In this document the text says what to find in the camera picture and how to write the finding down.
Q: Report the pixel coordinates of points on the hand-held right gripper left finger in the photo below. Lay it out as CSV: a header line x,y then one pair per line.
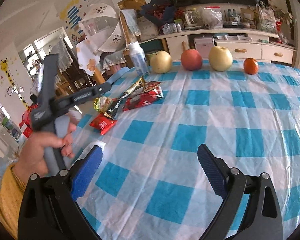
x,y
86,177

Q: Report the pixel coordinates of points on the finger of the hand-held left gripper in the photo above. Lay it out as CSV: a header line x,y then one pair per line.
x,y
83,95

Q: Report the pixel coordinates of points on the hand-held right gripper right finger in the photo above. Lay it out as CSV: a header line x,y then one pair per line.
x,y
212,172

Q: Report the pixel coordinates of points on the green and gold wrapper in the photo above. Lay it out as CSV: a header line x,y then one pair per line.
x,y
101,103

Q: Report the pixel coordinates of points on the small red snack packet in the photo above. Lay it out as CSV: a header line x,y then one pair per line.
x,y
103,125

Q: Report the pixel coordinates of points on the gold and black wrapper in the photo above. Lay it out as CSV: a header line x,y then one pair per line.
x,y
122,100

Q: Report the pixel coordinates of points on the large red snack packet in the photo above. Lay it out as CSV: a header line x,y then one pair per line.
x,y
142,100

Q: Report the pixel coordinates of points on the red wrapper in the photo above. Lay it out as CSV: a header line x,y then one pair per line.
x,y
151,86

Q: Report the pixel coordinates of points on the person's left forearm yellow sleeve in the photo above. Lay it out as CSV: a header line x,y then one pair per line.
x,y
7,200

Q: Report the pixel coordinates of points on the person's left hand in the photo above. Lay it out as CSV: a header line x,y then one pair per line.
x,y
35,152

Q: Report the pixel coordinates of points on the red gift boxes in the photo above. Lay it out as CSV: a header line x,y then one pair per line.
x,y
27,122

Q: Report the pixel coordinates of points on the orange print dining tablecloth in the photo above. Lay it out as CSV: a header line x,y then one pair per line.
x,y
88,57

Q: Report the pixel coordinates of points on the blue grey cushion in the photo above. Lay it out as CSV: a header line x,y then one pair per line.
x,y
117,76

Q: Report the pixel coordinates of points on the blue checked tablecloth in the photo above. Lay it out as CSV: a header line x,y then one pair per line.
x,y
190,135

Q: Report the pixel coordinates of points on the upright white plastic bottle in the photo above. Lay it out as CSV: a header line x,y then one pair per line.
x,y
138,60

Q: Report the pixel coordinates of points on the white mesh food cover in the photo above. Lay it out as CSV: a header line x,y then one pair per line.
x,y
100,25

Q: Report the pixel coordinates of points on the small yellow pear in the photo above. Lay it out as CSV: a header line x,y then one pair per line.
x,y
161,62

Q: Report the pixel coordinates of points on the wooden chair with lace cover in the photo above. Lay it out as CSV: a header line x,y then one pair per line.
x,y
130,25

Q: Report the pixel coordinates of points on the orange tangerine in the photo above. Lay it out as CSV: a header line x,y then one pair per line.
x,y
251,66

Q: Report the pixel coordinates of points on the dark blue wrapped bouquet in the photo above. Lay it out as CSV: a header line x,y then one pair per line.
x,y
157,10

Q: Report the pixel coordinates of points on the red apple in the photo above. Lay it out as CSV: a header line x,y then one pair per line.
x,y
191,60

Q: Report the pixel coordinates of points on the large yellow apple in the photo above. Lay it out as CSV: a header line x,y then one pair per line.
x,y
220,58

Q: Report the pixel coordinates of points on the pink metal case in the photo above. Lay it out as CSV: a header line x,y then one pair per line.
x,y
203,46

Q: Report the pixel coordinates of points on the cream television cabinet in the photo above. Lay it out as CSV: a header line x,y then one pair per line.
x,y
250,47

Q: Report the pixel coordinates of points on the white electric kettle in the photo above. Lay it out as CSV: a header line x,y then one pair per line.
x,y
191,18

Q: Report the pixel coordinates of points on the white filled plastic bag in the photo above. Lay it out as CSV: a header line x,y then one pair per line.
x,y
211,17

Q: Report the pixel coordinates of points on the clear plastic bag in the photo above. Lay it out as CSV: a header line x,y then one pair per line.
x,y
266,17

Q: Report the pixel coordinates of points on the giraffe wall sticker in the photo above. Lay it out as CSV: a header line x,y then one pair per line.
x,y
11,80

